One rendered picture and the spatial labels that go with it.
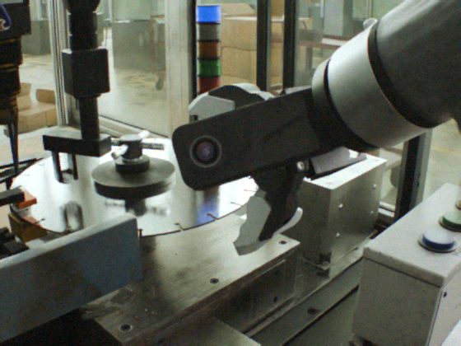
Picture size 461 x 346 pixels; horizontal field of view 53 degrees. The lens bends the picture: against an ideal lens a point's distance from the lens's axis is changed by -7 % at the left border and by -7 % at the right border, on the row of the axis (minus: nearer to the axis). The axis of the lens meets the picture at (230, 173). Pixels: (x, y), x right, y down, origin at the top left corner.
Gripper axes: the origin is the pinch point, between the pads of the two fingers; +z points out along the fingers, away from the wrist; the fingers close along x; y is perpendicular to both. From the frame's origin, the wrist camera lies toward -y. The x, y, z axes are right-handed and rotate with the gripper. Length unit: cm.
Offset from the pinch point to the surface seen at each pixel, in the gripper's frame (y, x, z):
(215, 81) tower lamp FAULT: 24.3, 21.1, 27.9
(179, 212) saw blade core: 0.0, -1.3, 7.8
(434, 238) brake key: 25.2, -14.4, -3.8
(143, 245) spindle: -0.3, -3.0, 20.8
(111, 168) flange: -2.0, 7.7, 19.1
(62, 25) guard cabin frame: 24, 78, 101
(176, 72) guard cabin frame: 36, 37, 59
